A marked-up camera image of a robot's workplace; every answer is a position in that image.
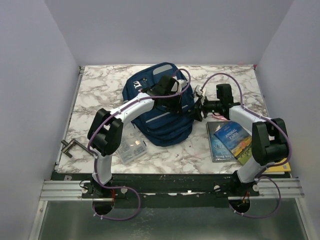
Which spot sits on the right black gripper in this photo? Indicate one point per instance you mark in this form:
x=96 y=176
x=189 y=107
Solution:
x=196 y=114

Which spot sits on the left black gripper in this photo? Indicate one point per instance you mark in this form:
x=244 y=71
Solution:
x=177 y=109

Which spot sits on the navy blue student backpack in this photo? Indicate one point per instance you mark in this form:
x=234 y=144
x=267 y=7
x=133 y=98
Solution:
x=161 y=127

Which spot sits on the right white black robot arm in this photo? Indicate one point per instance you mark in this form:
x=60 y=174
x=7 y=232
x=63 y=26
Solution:
x=258 y=142

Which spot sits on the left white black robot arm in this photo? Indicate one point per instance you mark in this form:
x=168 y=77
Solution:
x=106 y=130

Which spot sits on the pink eraser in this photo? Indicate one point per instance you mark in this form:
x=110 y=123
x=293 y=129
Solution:
x=219 y=117

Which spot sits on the dark blue hardcover book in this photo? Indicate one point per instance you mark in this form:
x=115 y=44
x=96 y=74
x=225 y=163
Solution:
x=219 y=152

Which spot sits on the Animal Farm blue book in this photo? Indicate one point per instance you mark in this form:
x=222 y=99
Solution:
x=237 y=140

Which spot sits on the clear plastic parts box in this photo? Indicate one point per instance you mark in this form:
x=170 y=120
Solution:
x=130 y=149

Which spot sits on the yellow notebook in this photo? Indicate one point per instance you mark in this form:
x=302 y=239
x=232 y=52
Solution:
x=278 y=169

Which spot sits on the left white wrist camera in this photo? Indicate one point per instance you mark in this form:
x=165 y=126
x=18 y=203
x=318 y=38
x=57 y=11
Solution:
x=178 y=85

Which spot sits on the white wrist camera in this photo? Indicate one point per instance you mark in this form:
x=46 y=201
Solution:
x=178 y=85
x=198 y=92

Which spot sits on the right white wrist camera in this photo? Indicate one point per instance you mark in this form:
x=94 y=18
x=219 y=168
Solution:
x=198 y=92

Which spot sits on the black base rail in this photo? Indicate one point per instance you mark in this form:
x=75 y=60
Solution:
x=130 y=191

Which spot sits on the aluminium extrusion frame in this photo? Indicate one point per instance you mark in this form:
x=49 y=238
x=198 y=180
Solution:
x=289 y=188

